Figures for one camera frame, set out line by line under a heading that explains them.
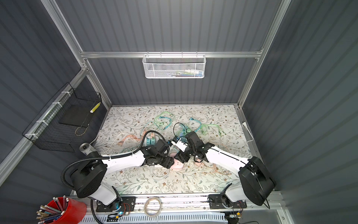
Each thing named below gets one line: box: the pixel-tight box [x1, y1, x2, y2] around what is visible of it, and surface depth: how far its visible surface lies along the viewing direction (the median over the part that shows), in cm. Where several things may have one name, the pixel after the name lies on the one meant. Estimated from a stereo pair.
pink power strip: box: [169, 157, 185, 170], surface depth 86 cm
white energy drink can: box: [79, 142, 98, 156], surface depth 82 cm
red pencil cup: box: [44, 196, 88, 224], surface depth 63 cm
